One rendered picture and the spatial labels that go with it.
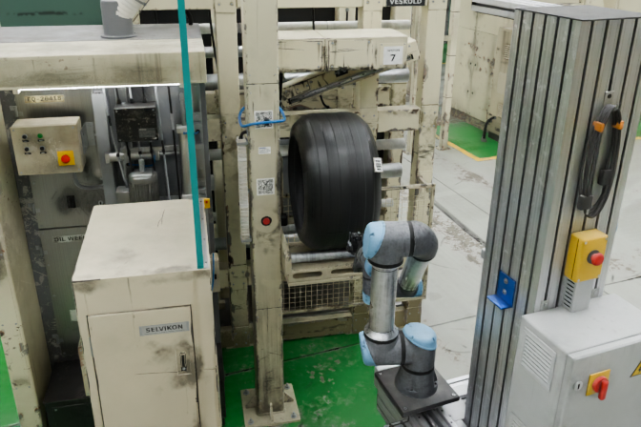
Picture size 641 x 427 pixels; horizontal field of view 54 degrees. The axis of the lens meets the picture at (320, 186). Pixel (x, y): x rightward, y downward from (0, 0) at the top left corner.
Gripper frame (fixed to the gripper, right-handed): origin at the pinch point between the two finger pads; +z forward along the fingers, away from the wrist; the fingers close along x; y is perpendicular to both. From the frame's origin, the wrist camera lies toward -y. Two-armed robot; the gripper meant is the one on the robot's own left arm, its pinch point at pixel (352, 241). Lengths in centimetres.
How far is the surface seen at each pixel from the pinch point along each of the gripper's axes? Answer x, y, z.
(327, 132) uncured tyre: 8.2, 44.5, 7.8
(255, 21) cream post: 36, 88, 8
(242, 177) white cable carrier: 42, 26, 17
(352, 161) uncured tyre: 0.3, 34.2, -1.4
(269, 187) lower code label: 31.6, 21.2, 16.1
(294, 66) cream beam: 16, 69, 36
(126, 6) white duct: 84, 95, 35
